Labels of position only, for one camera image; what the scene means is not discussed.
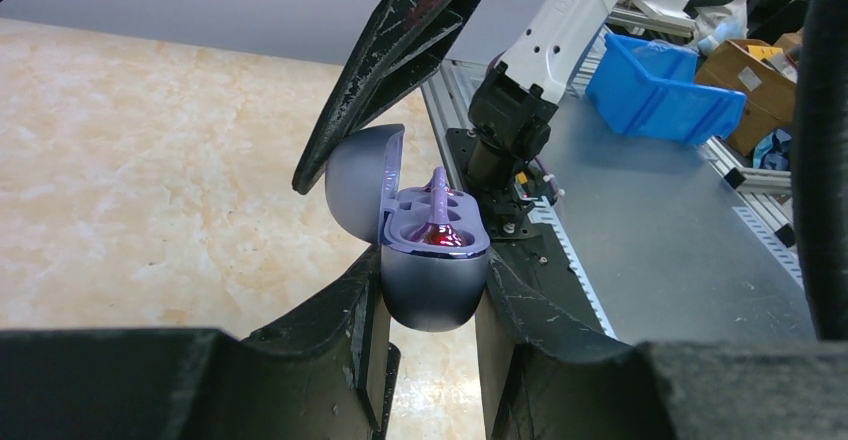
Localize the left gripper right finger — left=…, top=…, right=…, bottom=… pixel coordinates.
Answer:
left=476, top=255, right=847, bottom=439

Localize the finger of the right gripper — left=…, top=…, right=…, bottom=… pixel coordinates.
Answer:
left=292, top=0, right=481, bottom=195

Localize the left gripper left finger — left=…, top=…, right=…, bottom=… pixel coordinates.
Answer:
left=1, top=247, right=400, bottom=439

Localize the grey-blue earbud charging case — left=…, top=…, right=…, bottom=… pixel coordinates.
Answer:
left=324, top=124, right=491, bottom=332

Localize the purple earbud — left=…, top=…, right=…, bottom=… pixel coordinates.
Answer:
left=403, top=167, right=474, bottom=248

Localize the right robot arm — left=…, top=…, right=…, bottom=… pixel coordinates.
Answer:
left=292, top=0, right=618, bottom=236

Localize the blue plastic bin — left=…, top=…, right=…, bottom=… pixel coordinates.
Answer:
left=585, top=33, right=746, bottom=145

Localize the cardboard box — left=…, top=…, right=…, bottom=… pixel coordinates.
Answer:
left=695, top=39, right=796, bottom=156

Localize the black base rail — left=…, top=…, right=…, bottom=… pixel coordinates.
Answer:
left=443, top=125, right=617, bottom=342

